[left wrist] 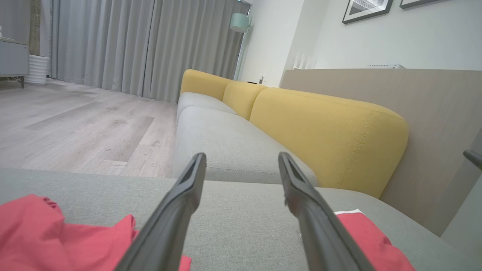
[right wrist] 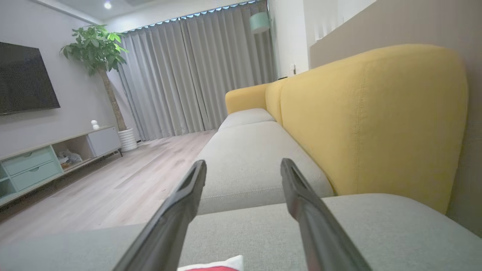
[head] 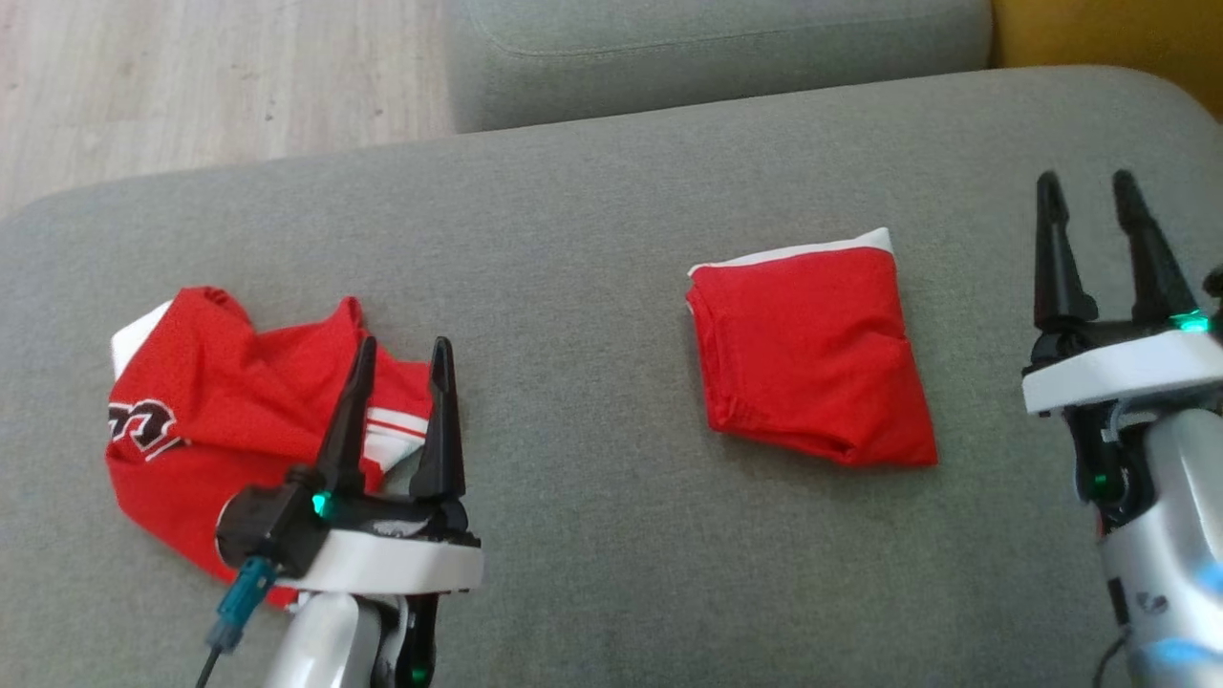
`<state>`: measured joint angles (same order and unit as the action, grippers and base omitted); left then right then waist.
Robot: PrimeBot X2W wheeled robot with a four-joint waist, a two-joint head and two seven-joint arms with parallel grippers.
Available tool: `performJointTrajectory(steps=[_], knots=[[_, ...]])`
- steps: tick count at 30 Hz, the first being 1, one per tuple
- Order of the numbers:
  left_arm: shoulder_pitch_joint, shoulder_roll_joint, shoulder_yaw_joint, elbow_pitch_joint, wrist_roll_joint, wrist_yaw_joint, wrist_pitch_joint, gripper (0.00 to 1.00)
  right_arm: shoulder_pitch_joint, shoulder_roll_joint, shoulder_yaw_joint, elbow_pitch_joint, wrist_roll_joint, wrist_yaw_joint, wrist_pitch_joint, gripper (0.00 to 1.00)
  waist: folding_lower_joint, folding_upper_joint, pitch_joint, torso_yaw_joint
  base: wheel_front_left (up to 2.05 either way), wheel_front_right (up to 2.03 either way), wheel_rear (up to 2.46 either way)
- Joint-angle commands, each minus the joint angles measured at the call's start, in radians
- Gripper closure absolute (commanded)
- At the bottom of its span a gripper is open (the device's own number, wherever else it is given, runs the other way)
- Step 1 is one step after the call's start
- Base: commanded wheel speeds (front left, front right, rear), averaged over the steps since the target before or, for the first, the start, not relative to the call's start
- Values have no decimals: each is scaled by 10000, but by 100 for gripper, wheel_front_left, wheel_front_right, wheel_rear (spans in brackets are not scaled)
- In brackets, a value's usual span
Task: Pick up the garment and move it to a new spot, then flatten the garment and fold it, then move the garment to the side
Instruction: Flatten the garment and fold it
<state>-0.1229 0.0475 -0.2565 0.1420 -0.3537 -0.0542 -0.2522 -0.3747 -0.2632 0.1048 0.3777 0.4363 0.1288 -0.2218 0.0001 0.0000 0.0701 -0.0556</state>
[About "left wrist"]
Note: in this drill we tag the mint green floor lamp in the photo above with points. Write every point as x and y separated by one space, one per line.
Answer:
239 22

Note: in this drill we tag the grey and mint sideboard cabinet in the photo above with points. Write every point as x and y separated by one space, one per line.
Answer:
13 60

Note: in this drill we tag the small black framed picture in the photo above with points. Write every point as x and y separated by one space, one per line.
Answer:
418 3

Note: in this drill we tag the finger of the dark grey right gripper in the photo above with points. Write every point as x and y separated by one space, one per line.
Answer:
475 159

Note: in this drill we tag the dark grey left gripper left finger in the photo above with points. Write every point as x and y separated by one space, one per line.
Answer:
169 226

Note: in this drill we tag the red basketball shorts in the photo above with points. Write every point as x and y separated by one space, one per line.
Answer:
376 248

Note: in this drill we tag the beige wooden panel behind sofa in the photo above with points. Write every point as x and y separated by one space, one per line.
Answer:
437 113

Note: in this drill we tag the white router with antennas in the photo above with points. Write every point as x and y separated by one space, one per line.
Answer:
304 62

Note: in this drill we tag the small grey sofa seat cushion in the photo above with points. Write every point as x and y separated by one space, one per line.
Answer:
199 101

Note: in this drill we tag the large black framed picture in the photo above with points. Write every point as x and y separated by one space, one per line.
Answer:
367 9

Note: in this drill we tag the large grey sofa ottoman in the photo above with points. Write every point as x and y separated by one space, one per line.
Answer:
241 226

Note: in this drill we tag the flat white device on panel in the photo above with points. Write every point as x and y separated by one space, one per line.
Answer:
388 66

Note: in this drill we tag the small yellow sofa back cushion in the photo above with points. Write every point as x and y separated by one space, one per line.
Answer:
243 98

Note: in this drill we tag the small items on side table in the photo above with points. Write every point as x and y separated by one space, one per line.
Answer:
260 79

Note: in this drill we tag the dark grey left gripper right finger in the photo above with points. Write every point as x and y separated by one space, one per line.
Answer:
320 233

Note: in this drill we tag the white ribbed cylinder appliance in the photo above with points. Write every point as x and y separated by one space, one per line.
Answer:
37 69

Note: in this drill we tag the large yellow sofa back cushion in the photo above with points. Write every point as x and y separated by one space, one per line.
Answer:
331 135

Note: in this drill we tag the grey sofa back cushion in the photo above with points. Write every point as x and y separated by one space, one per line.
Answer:
226 143

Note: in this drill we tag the yellow sofa end back cushion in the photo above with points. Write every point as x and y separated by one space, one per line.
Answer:
203 82

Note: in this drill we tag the grey pleated curtain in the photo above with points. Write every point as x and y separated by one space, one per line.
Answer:
150 45

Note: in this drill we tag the red basketball jersey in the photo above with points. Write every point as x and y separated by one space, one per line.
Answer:
45 241

